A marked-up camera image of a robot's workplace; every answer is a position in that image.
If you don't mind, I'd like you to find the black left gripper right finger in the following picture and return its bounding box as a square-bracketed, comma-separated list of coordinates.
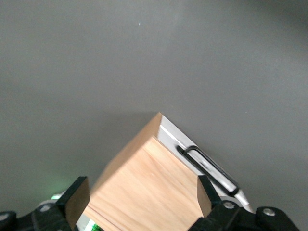
[190, 175, 242, 231]

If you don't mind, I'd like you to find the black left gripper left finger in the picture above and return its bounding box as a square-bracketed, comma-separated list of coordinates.
[31, 176, 90, 231]

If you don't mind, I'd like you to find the white-fronted wooden drawer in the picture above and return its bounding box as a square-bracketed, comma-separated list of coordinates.
[157, 115, 255, 214]

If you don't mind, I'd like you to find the light wooden drawer cabinet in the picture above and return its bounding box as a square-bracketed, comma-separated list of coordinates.
[83, 112, 213, 231]

